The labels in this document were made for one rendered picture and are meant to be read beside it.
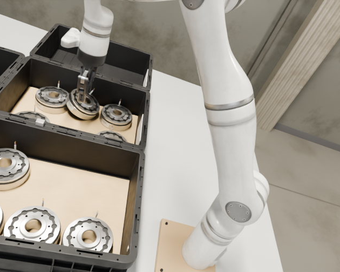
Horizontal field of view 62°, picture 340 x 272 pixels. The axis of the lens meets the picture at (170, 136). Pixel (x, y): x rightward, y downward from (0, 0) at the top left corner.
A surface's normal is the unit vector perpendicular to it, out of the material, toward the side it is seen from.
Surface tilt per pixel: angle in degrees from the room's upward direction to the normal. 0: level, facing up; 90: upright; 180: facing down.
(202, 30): 101
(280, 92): 90
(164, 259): 2
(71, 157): 90
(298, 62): 90
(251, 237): 0
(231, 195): 93
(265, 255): 0
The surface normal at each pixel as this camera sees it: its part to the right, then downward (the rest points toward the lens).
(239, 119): 0.16, 0.36
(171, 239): 0.32, -0.72
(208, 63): -0.66, 0.44
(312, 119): -0.07, 0.61
